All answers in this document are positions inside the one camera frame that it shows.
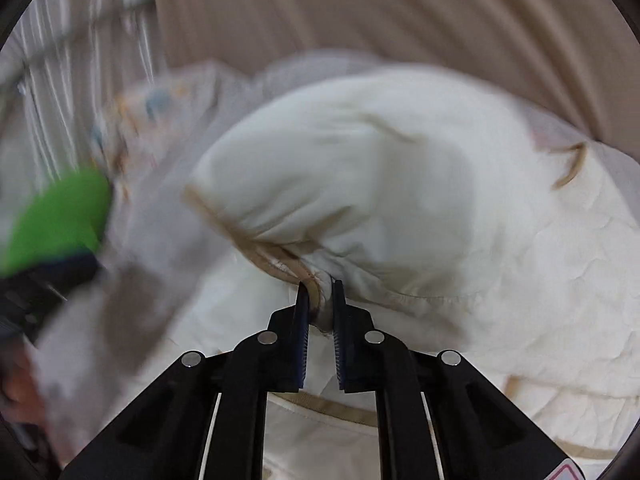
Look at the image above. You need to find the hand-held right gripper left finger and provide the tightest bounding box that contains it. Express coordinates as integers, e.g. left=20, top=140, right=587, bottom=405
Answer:
left=60, top=282, right=311, bottom=480

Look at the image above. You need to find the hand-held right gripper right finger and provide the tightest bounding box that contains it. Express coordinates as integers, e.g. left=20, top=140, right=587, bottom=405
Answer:
left=331, top=280, right=577, bottom=480

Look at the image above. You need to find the cream quilted garment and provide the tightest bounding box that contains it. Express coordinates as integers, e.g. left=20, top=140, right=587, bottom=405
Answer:
left=182, top=62, right=640, bottom=480

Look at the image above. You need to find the person's left hand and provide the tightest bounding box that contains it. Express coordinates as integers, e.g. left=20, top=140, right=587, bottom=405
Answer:
left=0, top=347, right=48, bottom=426

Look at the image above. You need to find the grey floral blanket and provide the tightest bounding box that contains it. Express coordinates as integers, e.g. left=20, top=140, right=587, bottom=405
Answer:
left=30, top=50, right=601, bottom=466

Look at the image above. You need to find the silver white curtain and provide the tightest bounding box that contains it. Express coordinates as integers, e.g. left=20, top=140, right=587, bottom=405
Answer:
left=0, top=0, right=168, bottom=191

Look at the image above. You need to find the beige sheet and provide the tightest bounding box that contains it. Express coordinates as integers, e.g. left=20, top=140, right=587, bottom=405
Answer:
left=150, top=0, right=640, bottom=143

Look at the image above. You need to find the metal rail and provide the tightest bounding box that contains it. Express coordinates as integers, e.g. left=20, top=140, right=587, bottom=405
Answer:
left=0, top=2, right=151, bottom=91

